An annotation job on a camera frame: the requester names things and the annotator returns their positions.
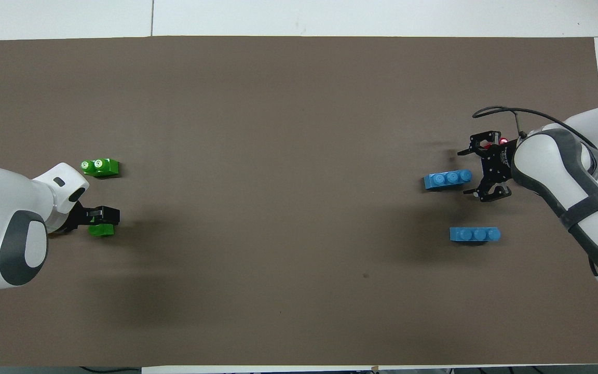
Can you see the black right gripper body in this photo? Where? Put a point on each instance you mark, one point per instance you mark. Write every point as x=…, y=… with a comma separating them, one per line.
x=499, y=166

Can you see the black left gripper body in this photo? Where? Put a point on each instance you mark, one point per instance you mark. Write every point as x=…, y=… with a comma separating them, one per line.
x=73, y=218

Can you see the plain green two-stud brick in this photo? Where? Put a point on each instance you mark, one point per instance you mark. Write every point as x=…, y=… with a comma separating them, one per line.
x=100, y=231

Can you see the blue three-stud brick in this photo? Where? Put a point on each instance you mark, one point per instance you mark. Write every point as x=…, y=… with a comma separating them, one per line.
x=447, y=179
x=474, y=235

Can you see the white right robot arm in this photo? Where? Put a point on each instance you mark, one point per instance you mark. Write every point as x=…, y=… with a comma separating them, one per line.
x=589, y=197

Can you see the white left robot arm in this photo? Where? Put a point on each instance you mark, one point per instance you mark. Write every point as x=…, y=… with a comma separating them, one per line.
x=3, y=223

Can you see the green brick with white-marked studs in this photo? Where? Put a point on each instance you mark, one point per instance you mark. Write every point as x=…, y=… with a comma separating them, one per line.
x=103, y=167

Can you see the brown paper table mat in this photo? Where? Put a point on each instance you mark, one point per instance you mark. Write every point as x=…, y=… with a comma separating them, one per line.
x=299, y=130

